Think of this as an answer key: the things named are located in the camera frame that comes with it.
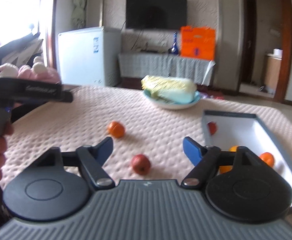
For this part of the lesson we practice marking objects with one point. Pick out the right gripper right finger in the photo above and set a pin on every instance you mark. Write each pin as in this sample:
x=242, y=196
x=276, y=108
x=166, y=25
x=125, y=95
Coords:
x=204, y=159

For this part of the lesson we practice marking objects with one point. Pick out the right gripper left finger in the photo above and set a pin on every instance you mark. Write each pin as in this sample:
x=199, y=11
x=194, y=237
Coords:
x=91, y=161

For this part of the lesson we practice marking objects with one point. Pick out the yellow orange lemon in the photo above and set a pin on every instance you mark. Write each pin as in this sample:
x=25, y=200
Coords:
x=227, y=168

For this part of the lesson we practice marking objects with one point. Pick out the small red tomato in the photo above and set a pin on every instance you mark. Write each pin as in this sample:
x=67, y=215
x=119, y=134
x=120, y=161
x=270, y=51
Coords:
x=212, y=126

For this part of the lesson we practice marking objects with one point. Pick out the red apple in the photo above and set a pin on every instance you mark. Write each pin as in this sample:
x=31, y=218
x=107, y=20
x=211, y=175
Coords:
x=141, y=164

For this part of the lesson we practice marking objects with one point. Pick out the large orange tangerine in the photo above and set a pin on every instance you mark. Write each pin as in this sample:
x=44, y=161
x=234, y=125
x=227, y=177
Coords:
x=268, y=158

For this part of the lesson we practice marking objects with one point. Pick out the wooden kitchen cabinet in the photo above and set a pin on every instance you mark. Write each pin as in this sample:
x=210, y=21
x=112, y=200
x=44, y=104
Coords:
x=272, y=71

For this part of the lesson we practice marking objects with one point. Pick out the grey cardboard tray box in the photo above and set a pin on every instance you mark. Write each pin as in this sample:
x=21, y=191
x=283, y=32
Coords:
x=244, y=129

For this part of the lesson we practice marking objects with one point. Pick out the pink plush toy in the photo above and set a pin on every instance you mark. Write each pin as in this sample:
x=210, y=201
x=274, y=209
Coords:
x=38, y=72

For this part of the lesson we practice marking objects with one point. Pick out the pink quilted table cover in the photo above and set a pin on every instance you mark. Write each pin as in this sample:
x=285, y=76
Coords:
x=47, y=197

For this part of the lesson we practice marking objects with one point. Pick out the light blue plate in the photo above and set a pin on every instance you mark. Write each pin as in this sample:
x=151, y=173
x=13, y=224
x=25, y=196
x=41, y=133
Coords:
x=172, y=105

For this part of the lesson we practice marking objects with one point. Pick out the napa cabbage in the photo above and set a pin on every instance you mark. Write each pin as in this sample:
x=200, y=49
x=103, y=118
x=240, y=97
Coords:
x=170, y=89

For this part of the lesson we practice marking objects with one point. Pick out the white chest freezer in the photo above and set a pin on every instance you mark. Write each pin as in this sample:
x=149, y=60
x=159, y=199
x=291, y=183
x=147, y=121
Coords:
x=89, y=56

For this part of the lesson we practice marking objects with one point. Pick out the grey cloth covered cabinet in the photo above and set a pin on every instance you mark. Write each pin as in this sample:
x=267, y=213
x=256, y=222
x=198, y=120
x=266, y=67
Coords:
x=139, y=65

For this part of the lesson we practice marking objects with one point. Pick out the blue glass bottle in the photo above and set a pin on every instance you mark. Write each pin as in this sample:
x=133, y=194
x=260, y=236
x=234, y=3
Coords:
x=174, y=48

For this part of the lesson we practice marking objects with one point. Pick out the orange gift bag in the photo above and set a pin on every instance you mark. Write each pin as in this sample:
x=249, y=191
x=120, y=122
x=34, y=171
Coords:
x=198, y=43

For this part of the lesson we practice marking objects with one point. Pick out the black wall television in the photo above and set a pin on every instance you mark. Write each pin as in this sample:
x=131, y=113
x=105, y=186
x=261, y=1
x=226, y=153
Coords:
x=156, y=14

